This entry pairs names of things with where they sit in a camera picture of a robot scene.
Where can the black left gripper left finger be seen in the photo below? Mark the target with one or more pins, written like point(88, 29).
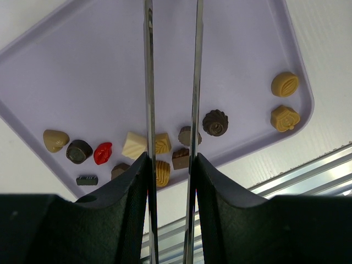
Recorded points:
point(104, 226)

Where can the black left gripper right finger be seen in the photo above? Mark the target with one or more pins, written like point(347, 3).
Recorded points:
point(239, 226)

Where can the dark round chocolate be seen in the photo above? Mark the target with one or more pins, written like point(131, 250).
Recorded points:
point(78, 151)

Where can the brown round fluted chocolate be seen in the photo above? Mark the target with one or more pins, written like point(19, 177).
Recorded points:
point(184, 136)

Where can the metal tongs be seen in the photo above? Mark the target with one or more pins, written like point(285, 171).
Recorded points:
point(173, 37)

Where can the small dark ridged chocolate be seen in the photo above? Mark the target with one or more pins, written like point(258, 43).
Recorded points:
point(87, 180)

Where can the red lips chocolate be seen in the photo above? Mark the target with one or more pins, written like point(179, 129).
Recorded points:
point(102, 153)

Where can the caramel ridged leaf chocolate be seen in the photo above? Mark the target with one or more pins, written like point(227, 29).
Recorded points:
point(163, 171)

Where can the white ridged square chocolate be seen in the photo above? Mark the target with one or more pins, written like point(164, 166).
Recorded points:
point(134, 145)

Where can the dark brown square chocolate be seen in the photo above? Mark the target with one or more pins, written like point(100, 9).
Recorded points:
point(180, 159)

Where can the caramel leaf square chocolate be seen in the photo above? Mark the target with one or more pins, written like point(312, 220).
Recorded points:
point(162, 143)

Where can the tan heart chocolate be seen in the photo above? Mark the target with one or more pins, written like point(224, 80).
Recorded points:
point(55, 140)

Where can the dark rose chocolate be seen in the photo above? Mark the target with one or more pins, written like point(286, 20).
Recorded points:
point(215, 123)

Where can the caramel shell chocolate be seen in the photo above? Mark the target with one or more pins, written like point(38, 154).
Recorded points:
point(284, 118)

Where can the caramel oval chocolate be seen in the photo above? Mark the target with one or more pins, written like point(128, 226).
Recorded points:
point(284, 84)

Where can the lilac plastic tray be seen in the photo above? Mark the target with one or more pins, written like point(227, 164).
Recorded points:
point(81, 71)

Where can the aluminium frame rail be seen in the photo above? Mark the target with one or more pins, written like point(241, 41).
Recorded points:
point(329, 174)

